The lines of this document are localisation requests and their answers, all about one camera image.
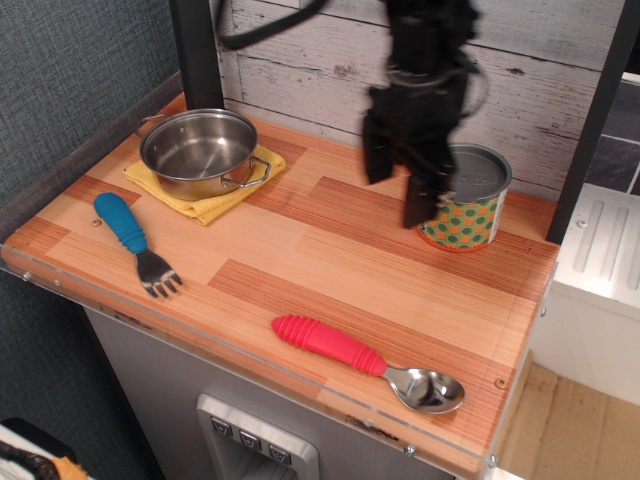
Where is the blue handled fork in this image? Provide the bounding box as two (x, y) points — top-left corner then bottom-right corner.
(94, 192), (182, 298)

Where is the yellow cloth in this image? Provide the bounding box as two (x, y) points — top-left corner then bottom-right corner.
(123, 145), (288, 227)

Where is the black vertical post right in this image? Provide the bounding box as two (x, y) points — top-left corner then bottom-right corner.
(546, 0), (639, 245)

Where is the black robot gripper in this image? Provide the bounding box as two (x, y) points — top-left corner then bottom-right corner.
(363, 1), (479, 229)

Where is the black vertical post left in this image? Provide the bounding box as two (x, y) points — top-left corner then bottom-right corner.
(169, 0), (225, 110)

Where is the patterned can with grey lid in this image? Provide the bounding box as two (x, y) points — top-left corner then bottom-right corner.
(417, 143), (512, 253)

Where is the orange object bottom left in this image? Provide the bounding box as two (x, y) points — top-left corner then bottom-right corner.
(51, 457), (90, 480)

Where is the black vertical post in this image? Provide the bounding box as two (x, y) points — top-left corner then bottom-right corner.
(169, 0), (225, 110)
(546, 0), (639, 245)

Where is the stainless steel pot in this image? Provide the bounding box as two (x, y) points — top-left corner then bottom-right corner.
(135, 109), (274, 201)

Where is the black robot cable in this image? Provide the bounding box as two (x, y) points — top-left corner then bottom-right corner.
(215, 0), (331, 50)

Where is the red handled spoon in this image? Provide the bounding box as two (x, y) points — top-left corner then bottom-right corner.
(271, 315), (466, 414)

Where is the white toy sink unit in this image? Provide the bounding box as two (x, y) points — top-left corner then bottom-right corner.
(527, 72), (640, 401)

